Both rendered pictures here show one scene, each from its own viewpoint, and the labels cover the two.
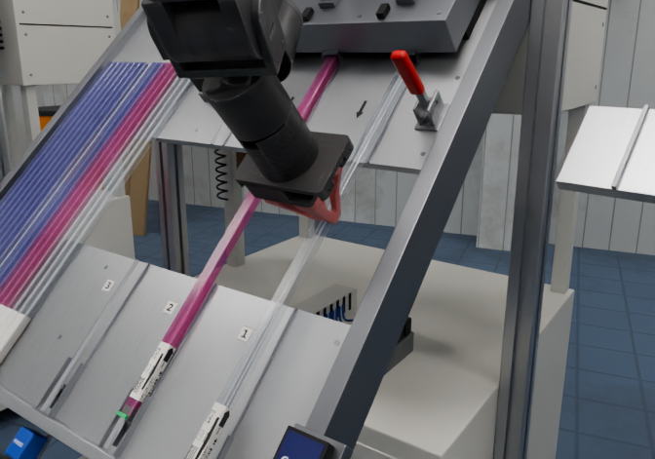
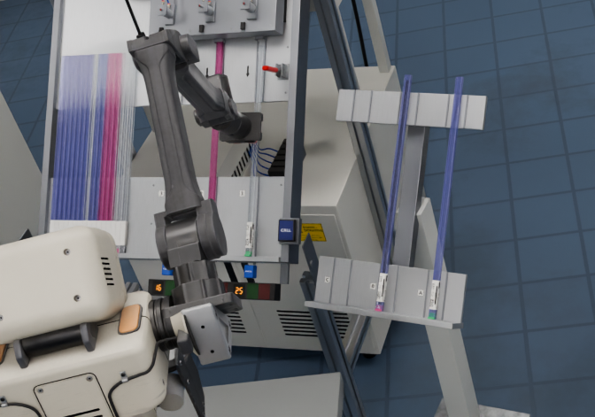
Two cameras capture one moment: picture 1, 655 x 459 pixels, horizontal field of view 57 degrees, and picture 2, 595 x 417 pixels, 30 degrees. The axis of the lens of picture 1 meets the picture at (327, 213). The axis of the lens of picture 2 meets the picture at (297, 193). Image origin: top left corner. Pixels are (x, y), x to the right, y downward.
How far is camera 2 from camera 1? 2.06 m
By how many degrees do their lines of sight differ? 22
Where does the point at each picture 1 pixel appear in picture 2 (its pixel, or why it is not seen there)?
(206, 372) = (233, 213)
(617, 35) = not seen: outside the picture
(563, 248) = (378, 45)
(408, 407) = (314, 189)
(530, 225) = (343, 81)
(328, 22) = (216, 33)
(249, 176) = (226, 138)
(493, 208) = not seen: outside the picture
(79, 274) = (140, 192)
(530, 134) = (329, 42)
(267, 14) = (233, 106)
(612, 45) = not seen: outside the picture
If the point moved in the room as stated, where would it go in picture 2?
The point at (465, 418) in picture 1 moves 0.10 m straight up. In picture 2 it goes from (343, 183) to (334, 153)
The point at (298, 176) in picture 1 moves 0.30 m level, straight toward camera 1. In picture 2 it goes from (247, 135) to (290, 202)
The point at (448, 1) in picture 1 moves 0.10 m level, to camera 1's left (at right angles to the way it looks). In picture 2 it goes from (273, 18) to (233, 33)
